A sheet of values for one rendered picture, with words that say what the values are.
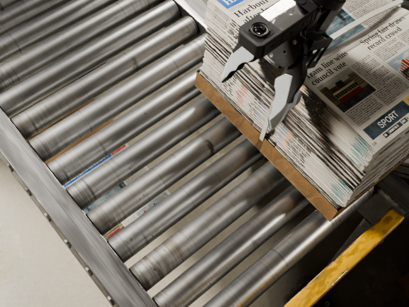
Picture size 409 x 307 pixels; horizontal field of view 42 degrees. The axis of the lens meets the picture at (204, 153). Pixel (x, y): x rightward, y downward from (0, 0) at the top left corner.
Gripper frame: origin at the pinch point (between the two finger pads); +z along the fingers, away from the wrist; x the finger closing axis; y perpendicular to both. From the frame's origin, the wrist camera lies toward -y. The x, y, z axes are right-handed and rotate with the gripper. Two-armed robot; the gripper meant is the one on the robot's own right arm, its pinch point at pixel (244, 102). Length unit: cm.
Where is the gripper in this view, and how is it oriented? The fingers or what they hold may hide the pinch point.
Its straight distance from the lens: 81.8
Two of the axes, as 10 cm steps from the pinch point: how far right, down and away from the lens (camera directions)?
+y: 6.3, -2.1, 7.4
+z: -4.3, 7.1, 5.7
